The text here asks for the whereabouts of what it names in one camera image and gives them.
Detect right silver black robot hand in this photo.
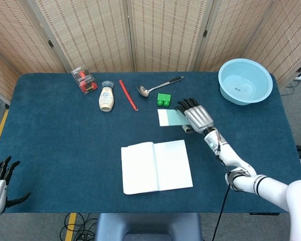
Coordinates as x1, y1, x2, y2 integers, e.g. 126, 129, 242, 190
175, 97, 215, 134

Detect teal white bookmark pink tassel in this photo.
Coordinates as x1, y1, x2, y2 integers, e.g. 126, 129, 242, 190
157, 108, 191, 127

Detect yellow and white notebook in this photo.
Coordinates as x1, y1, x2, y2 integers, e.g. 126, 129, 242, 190
120, 140, 194, 195

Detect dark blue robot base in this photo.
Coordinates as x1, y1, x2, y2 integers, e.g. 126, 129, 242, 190
94, 212, 203, 241

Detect green toy building brick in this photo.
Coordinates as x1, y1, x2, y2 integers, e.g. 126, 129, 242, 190
156, 93, 172, 108

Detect light blue plastic basin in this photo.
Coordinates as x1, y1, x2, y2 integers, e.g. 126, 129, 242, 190
218, 58, 274, 106

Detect red pen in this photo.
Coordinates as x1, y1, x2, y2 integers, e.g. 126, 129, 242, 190
118, 79, 138, 112

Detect dark blue table cloth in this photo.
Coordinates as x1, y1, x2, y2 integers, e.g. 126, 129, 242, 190
0, 72, 301, 214

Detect cream sauce squeeze bottle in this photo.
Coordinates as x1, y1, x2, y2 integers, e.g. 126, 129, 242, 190
98, 80, 115, 112

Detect office chair base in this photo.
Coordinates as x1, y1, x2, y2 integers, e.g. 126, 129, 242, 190
0, 92, 11, 124

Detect clear box of red pieces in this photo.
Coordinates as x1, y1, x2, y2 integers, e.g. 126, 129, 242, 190
70, 64, 99, 95

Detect woven folding screen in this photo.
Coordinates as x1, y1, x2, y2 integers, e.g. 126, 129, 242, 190
0, 0, 301, 101

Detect metal ladle black handle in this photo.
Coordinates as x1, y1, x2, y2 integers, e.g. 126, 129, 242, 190
136, 76, 185, 98

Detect black floor cables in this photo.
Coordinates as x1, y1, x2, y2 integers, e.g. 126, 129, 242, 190
59, 213, 98, 241

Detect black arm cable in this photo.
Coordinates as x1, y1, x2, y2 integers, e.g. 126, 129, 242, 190
210, 160, 232, 241

